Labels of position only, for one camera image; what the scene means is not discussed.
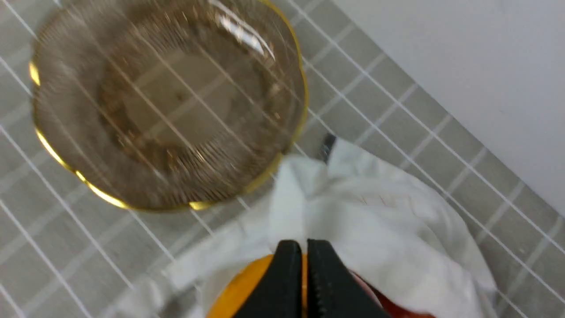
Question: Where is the white cloth bag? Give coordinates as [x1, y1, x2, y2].
[104, 135, 497, 318]

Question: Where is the orange fruit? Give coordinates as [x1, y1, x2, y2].
[206, 254, 308, 318]

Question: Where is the red fruit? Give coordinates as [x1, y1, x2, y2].
[350, 271, 434, 318]

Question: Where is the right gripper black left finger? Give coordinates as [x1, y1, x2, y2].
[234, 240, 302, 318]

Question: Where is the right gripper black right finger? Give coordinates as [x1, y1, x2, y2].
[307, 239, 389, 318]

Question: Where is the brown transparent gold-rimmed plate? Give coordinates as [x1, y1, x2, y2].
[30, 0, 309, 212]

